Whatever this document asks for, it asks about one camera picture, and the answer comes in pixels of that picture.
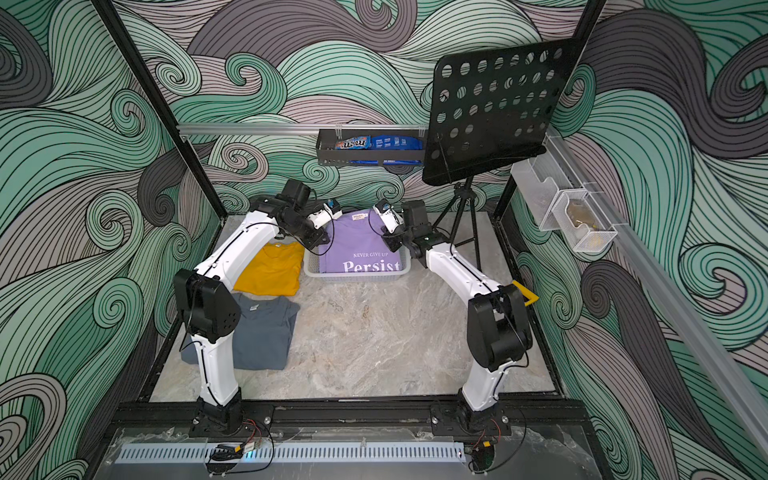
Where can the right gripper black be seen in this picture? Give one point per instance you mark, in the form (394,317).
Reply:
(395,240)

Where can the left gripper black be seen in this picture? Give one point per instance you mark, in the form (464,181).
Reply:
(318,240)

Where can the white plastic basket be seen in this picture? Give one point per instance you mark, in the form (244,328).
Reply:
(311,269)

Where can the purple Persist t-shirt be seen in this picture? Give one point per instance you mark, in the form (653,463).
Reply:
(357,246)

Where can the yellow t-shirt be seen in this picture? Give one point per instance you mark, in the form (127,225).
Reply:
(274,271)

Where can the grey-blue t-shirt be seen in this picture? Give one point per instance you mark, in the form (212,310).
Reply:
(264,333)

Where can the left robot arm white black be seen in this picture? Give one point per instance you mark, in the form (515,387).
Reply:
(204,294)

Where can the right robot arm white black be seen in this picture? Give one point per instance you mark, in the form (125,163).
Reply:
(498,333)

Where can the blue M&M candy bag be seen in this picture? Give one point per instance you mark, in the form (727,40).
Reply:
(380,143)

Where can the yellow triangular plastic piece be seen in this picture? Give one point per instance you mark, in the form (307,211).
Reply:
(529,297)

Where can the black perforated music stand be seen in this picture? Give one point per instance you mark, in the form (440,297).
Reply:
(491,109)

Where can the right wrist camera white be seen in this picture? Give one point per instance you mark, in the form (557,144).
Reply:
(390,218)

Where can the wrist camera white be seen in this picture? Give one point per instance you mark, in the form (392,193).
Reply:
(390,218)
(329,212)

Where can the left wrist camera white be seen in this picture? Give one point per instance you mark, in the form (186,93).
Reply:
(329,212)

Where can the black wall shelf tray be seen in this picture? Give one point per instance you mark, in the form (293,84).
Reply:
(327,155)

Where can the aluminium rail back wall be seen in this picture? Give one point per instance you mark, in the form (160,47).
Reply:
(282,129)

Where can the aluminium rail wall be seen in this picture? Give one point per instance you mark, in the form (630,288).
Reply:
(733,385)
(282,129)

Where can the clear acrylic wall bin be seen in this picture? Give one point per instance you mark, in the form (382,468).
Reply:
(557,201)

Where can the white slotted cable duct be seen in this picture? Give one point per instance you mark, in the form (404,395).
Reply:
(299,452)

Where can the aluminium rail right wall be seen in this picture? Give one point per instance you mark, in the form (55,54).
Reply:
(733,385)

